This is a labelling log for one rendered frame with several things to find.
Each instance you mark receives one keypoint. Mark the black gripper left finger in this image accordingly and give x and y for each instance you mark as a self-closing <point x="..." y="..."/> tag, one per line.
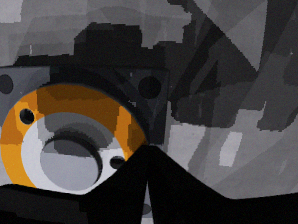
<point x="117" y="200"/>

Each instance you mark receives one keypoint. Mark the orange round plate with holes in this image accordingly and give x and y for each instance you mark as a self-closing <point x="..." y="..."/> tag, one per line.
<point x="67" y="109"/>

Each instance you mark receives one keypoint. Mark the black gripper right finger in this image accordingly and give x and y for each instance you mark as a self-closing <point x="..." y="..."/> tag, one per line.
<point x="177" y="197"/>

